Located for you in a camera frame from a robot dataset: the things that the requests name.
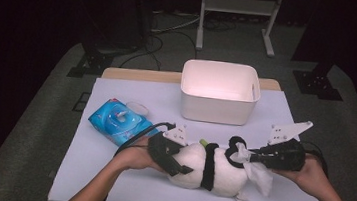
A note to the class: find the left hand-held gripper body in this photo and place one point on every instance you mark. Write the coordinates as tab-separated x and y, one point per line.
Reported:
161	149

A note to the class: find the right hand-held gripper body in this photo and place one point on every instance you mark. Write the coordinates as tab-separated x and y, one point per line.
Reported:
286	155

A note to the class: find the panda plush toy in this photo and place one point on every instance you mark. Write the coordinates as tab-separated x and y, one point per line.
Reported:
222	175

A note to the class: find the blue wet wipes packet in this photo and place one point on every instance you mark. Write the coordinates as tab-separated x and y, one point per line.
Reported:
110	120

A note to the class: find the white plastic bin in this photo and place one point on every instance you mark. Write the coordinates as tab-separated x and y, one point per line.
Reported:
216	101

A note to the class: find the person's left hand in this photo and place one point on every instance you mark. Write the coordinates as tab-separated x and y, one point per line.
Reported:
135	154

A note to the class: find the person's right hand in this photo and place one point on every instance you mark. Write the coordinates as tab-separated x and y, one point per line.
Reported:
309	178

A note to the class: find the pale table cover sheet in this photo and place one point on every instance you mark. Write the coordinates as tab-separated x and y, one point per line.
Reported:
143	190

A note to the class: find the wooden table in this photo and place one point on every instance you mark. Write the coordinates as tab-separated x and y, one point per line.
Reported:
142	75

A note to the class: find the black stand with base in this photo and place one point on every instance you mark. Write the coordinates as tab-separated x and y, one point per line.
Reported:
317	85
93	63

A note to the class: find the dark floor socket cover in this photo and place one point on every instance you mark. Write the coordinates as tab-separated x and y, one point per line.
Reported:
81	102

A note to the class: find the white metal stand frame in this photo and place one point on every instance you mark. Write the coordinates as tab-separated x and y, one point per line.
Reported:
240	5

